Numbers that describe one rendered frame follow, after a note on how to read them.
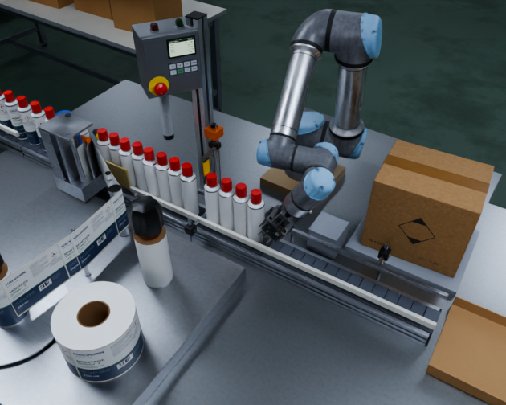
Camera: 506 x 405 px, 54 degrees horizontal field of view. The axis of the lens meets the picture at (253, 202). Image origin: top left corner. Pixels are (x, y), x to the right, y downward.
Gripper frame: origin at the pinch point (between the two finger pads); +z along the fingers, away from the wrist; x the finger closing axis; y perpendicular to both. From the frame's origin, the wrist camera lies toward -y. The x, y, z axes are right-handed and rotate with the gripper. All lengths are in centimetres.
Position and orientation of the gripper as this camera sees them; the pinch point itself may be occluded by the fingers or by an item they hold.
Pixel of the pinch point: (266, 232)
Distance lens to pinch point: 154.1
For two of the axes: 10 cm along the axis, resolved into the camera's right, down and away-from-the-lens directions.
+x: 7.4, 6.8, -0.1
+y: -5.3, 5.7, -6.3
